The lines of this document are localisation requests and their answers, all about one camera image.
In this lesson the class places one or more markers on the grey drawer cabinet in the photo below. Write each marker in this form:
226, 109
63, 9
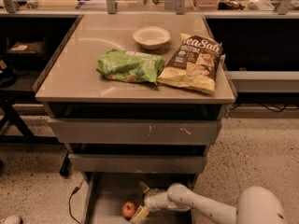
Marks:
71, 88

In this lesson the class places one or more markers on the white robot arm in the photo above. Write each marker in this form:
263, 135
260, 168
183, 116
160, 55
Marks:
256, 205

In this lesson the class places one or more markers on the dark box on shelf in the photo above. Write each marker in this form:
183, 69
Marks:
26, 50

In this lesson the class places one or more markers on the white shoe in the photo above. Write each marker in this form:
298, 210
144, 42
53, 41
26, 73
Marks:
11, 220

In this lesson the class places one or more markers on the brown sea salt chip bag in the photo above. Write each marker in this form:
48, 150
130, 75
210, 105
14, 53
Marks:
194, 65

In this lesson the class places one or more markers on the grey open bottom drawer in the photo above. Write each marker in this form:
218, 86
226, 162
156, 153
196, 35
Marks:
109, 191

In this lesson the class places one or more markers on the red apple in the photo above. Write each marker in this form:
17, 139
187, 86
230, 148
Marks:
128, 209

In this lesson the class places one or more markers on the white bowl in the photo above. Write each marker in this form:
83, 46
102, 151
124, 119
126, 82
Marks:
151, 37

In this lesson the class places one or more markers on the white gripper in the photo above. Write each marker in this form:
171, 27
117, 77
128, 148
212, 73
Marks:
152, 200

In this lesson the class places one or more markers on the green snack bag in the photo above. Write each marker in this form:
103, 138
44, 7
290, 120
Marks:
130, 66

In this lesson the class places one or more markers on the grey middle drawer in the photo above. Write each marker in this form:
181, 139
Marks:
138, 164

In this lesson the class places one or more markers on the black table frame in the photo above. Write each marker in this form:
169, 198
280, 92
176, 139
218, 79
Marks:
7, 100

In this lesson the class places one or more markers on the grey top drawer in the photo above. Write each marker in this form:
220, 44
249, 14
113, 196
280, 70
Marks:
135, 132

